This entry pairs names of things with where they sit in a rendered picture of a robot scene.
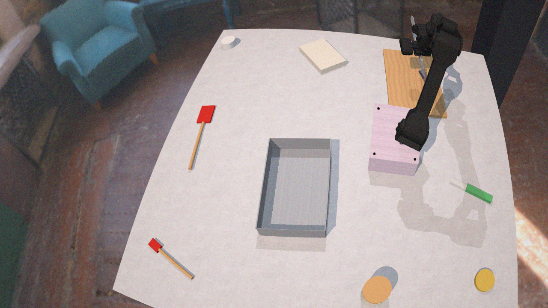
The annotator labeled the white short cylinder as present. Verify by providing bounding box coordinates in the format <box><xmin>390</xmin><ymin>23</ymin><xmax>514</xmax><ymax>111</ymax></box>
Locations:
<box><xmin>221</xmin><ymin>36</ymin><xmax>236</xmax><ymax>50</ymax></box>

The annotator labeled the flat wooden board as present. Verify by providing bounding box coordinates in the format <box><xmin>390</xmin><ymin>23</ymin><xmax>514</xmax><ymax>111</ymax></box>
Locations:
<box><xmin>383</xmin><ymin>49</ymin><xmax>447</xmax><ymax>118</ymax></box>

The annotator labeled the beige rectangular block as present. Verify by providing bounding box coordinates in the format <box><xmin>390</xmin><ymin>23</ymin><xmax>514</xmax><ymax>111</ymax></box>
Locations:
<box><xmin>299</xmin><ymin>38</ymin><xmax>347</xmax><ymax>74</ymax></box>

